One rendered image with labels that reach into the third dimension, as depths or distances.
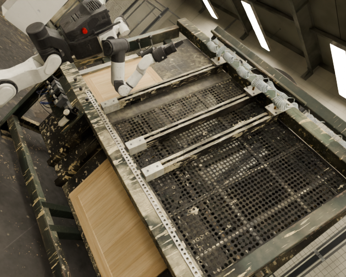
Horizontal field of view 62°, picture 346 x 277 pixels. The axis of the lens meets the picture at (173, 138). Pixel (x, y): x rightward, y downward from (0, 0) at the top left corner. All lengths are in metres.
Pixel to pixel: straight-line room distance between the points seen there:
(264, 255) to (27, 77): 1.74
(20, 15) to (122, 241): 5.00
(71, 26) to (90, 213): 1.25
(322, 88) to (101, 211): 6.20
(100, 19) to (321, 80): 6.25
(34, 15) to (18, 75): 4.23
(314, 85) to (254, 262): 6.28
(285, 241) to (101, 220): 1.19
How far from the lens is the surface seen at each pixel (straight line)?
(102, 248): 2.09
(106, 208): 2.11
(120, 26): 2.13
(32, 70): 2.05
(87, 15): 1.97
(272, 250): 1.64
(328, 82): 7.53
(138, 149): 1.89
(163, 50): 1.97
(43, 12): 6.25
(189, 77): 2.38
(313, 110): 2.69
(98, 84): 2.44
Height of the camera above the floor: 1.42
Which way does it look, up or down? 8 degrees down
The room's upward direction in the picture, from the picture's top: 47 degrees clockwise
